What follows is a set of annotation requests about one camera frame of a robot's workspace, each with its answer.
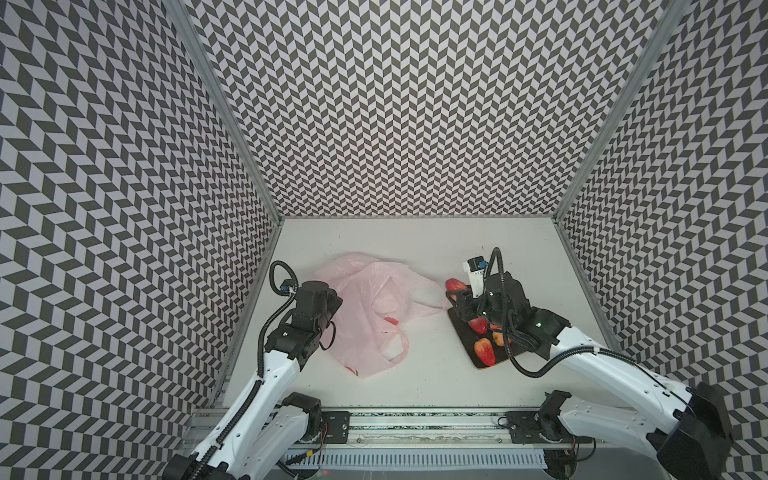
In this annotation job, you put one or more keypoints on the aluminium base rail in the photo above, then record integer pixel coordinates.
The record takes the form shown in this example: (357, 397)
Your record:
(432, 427)

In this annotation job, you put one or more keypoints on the red yellow fake strawberry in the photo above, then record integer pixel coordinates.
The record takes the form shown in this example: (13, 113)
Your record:
(479, 325)

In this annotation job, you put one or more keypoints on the pink plastic bag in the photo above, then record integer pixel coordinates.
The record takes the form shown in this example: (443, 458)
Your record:
(379, 298)

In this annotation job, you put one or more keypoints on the black square plate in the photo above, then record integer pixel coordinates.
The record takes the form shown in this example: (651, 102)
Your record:
(480, 335)

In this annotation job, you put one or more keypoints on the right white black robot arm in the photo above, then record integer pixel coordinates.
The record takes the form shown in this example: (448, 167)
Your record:
(687, 430)

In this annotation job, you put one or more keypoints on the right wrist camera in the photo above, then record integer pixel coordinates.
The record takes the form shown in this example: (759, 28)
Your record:
(475, 269)

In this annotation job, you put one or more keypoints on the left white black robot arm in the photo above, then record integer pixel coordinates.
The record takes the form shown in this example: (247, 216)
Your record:
(258, 396)

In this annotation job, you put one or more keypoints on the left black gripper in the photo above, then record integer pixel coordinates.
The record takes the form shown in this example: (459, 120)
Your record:
(334, 302)

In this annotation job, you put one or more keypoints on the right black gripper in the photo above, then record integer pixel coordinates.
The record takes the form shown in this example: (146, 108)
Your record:
(474, 305)

